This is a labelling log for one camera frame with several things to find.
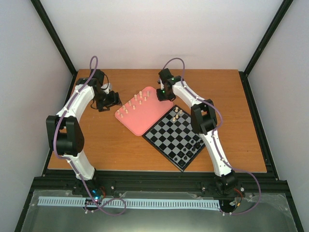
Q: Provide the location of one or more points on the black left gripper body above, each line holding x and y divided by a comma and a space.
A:
107, 101

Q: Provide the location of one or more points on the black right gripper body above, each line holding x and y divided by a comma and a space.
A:
164, 95

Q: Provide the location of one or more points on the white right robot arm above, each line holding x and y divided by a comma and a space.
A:
204, 123

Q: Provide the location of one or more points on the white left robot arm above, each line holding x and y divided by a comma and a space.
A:
65, 135

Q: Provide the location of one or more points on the black white chess board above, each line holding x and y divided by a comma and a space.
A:
171, 137

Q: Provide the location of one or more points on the pink plastic tray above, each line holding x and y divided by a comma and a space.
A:
138, 121

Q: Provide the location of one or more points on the light blue cable duct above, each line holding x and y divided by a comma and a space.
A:
130, 203

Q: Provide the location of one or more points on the black aluminium frame base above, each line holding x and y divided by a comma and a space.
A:
122, 181

